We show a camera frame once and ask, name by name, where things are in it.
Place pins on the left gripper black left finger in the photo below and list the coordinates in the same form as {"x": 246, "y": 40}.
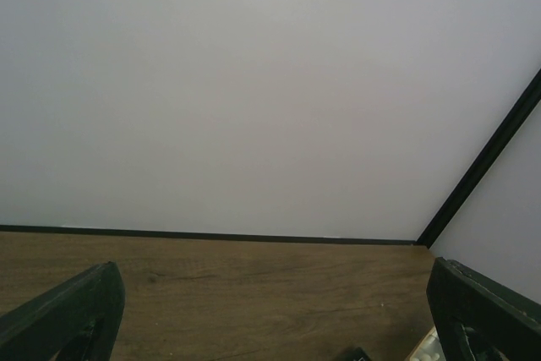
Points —
{"x": 78, "y": 319}

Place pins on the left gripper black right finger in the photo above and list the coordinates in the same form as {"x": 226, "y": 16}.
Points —
{"x": 477, "y": 318}

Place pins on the black white chess board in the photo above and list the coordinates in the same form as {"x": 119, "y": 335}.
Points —
{"x": 352, "y": 354}

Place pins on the orange metal tin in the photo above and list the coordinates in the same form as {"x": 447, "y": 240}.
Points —
{"x": 428, "y": 348}

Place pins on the black frame back rail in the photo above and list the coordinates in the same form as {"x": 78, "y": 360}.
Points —
{"x": 204, "y": 236}

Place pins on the black frame post right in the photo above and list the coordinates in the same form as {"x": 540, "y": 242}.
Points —
{"x": 486, "y": 158}

